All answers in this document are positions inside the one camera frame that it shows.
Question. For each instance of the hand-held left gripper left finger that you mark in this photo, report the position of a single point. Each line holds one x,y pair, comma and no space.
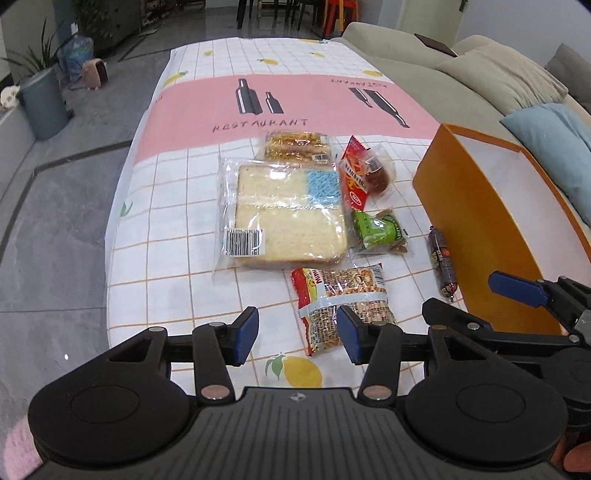
245,334

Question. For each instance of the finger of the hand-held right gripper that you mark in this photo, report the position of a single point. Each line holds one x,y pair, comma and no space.
517,288
457,316

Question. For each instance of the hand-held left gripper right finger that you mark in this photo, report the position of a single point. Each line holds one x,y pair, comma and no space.
349,339

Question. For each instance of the peanut snack packet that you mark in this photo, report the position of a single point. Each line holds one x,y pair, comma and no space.
346,295

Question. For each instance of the dark sausage stick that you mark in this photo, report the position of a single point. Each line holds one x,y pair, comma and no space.
442,263

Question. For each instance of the orange cardboard box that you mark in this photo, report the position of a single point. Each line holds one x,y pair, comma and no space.
485,207

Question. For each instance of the green snack packet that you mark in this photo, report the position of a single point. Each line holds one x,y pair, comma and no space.
378,230

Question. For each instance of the sliced bread bag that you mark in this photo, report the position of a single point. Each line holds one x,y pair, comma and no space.
281,217

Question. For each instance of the brown bun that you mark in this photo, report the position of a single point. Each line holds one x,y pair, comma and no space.
378,173

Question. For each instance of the person's right hand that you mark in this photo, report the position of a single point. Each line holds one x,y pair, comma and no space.
579,461

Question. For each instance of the light blue pillow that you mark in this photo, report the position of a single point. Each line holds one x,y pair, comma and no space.
554,147

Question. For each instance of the red snack packet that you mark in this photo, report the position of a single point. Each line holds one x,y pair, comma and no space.
353,177

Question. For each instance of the printed pink white tablecloth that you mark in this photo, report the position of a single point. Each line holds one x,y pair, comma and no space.
194,152

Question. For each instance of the clear pastry packet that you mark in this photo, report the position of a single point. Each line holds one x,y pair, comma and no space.
295,145

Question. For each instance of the beige sofa cushion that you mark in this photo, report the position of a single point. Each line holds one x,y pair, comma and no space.
503,76

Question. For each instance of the beige sofa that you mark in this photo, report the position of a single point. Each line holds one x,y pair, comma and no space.
415,60

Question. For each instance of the dark tablet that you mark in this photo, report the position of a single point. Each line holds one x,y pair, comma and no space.
436,45

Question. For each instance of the pink small heater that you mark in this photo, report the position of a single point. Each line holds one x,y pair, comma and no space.
93,74

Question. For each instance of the blue-grey plant pot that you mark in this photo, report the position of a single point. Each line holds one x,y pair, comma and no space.
42,104

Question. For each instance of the red plastic stools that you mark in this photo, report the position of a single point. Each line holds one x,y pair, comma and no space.
339,16

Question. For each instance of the dark dining chairs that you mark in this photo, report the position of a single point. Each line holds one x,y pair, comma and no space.
277,11

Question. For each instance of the blue plastic bag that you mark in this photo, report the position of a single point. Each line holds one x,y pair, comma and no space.
76,55

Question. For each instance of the white small ornament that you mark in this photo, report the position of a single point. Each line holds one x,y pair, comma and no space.
8,98

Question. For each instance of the grey cabinet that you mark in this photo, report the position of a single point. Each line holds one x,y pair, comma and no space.
111,21

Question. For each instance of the green potted plant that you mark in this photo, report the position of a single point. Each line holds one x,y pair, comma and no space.
39,55

